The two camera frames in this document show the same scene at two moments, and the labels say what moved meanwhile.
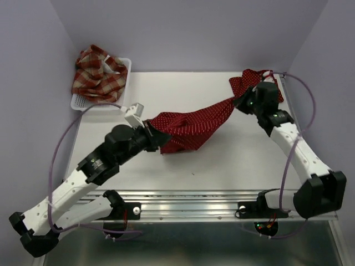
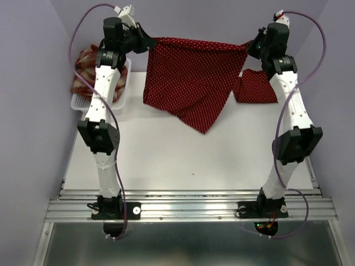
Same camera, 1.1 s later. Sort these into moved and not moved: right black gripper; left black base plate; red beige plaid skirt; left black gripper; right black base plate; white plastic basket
Moved: left black gripper; right black gripper
Not moved: left black base plate; right black base plate; red beige plaid skirt; white plastic basket
